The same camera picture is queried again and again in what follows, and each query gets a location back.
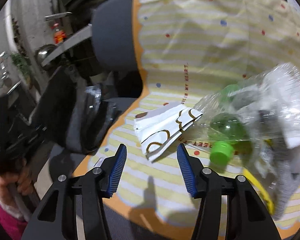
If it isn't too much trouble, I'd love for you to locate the green tea bottle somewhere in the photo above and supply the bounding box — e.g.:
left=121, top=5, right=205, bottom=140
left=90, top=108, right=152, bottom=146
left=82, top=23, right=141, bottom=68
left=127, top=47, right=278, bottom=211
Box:
left=207, top=85, right=253, bottom=167

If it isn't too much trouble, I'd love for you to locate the clear plastic clamshell container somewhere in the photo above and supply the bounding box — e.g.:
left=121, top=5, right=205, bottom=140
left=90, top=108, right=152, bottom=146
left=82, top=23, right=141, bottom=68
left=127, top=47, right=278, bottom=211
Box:
left=186, top=63, right=300, bottom=173

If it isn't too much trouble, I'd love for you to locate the pink sleeve left forearm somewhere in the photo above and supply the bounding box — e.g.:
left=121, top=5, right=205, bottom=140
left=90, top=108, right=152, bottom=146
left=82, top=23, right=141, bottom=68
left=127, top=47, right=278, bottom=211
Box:
left=0, top=199, right=28, bottom=240

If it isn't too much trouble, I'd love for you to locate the person's left hand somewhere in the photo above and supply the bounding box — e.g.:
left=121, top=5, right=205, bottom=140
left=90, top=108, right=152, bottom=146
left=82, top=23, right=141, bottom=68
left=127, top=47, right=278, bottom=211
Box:
left=0, top=162, right=34, bottom=208

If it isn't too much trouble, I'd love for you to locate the yellow snack wrapper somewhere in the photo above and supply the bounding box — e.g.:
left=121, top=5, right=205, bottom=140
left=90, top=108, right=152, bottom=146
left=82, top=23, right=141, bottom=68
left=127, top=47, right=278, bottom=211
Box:
left=243, top=168, right=275, bottom=215

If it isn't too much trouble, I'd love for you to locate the white paper bag brown pattern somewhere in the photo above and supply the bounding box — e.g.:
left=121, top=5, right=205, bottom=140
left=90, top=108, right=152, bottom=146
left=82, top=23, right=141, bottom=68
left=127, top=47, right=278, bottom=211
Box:
left=134, top=102, right=202, bottom=162

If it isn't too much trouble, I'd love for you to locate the steel pot lid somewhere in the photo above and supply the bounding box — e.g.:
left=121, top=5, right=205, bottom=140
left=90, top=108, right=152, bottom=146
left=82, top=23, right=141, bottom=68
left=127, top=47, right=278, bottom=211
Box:
left=35, top=44, right=57, bottom=71

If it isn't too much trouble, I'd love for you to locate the grey rag cloth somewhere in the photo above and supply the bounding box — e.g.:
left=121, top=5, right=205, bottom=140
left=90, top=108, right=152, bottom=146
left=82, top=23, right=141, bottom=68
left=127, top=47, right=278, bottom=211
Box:
left=272, top=161, right=300, bottom=220

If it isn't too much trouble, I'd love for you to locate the red label sauce bottle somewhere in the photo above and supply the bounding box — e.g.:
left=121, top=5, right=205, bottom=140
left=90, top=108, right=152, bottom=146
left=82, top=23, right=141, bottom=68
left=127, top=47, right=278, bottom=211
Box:
left=52, top=23, right=66, bottom=44

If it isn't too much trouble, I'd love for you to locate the white foam block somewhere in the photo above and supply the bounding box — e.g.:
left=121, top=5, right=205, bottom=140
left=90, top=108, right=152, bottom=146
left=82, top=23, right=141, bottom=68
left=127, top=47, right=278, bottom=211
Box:
left=263, top=68, right=300, bottom=149

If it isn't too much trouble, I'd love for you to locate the yellow striped dotted cloth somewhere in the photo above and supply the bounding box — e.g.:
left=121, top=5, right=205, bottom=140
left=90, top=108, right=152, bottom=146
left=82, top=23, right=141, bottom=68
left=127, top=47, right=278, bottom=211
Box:
left=76, top=0, right=300, bottom=239

